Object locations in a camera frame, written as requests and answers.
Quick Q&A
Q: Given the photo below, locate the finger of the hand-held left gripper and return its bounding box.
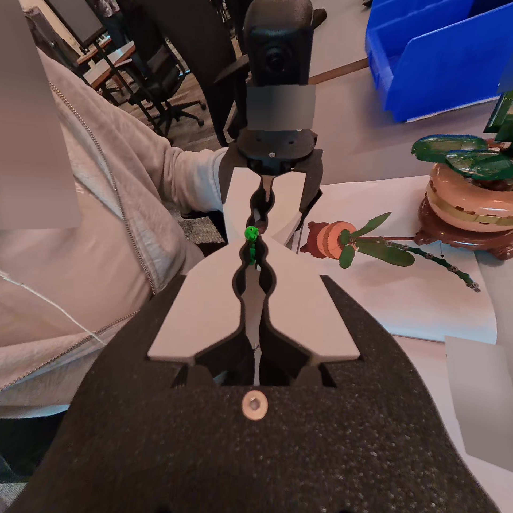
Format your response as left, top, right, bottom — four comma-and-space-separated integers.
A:
221, 166, 268, 244
256, 172, 306, 246

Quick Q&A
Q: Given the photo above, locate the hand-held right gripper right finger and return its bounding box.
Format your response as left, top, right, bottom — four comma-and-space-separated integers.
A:
258, 236, 362, 375

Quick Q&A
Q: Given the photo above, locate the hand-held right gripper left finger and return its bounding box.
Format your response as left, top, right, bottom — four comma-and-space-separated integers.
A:
146, 239, 257, 375

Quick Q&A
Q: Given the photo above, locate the person's left forearm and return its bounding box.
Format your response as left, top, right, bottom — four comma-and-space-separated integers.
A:
120, 100, 230, 213

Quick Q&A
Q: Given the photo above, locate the grey desk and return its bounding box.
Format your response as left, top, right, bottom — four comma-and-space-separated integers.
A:
298, 59, 513, 461

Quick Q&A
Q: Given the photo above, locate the tall black office chair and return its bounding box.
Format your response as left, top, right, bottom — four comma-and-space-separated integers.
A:
168, 0, 250, 147

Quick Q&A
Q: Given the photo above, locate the open instruction booklet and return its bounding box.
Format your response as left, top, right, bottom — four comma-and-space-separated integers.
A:
298, 176, 498, 344

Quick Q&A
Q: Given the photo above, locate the black mesh office chair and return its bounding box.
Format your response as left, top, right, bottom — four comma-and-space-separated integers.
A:
94, 0, 207, 139

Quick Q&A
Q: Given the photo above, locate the blue storage bin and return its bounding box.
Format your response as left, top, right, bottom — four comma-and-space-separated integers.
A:
365, 0, 513, 123

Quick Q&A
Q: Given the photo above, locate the toy brick potted plant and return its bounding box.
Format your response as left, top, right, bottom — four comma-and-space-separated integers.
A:
411, 90, 513, 261

